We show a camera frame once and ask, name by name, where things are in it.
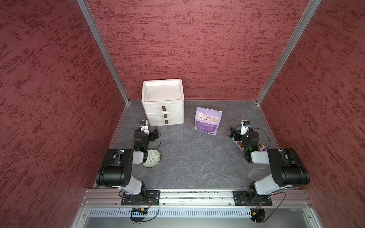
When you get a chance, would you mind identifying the corner aluminium post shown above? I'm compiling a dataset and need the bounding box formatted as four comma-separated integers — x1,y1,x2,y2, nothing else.
256,0,321,106
77,0,130,105

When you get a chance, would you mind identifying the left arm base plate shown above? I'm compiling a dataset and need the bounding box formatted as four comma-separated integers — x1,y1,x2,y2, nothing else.
121,190,161,206

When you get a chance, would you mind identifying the white three-drawer storage box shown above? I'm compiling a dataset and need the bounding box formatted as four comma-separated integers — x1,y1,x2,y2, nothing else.
141,79,184,126

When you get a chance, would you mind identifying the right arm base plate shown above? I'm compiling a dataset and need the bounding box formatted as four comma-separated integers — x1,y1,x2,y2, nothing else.
232,191,273,206

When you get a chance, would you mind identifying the perforated cable duct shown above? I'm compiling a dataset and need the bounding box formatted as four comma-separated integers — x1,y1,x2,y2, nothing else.
88,208,251,219

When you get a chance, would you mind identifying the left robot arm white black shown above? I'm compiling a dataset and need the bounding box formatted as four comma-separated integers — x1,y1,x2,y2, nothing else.
96,126,161,199

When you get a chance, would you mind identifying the right controller board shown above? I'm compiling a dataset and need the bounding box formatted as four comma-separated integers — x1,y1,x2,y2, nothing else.
251,208,265,223

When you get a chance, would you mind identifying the purple oats bag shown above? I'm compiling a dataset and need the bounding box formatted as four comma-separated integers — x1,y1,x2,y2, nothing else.
194,107,222,136

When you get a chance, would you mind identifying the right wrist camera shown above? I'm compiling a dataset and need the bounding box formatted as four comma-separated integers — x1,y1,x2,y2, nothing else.
240,120,251,135

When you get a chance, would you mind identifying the dog book Why Dogs Bark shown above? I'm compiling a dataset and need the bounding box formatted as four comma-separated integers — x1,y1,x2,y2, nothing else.
234,130,266,152

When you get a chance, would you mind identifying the left corner aluminium post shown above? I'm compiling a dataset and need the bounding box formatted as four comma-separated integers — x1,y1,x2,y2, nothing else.
77,0,130,105

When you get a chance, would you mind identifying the green patterned breakfast bowl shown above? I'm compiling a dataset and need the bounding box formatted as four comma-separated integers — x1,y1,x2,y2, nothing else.
143,150,161,168

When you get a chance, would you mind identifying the left controller board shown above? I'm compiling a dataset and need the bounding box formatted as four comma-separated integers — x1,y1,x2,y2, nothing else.
130,208,148,217

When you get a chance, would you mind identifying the right corner aluminium post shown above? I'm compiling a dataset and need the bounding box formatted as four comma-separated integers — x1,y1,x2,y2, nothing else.
256,0,321,106

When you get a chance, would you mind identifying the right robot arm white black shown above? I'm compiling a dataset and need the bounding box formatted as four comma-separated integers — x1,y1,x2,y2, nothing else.
230,125,310,198

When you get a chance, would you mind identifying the controller board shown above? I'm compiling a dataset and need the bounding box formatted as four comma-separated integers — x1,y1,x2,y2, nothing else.
130,208,148,217
251,208,265,223

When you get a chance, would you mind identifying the aluminium mounting rail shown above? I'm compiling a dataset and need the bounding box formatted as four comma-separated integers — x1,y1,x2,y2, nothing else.
80,188,313,209

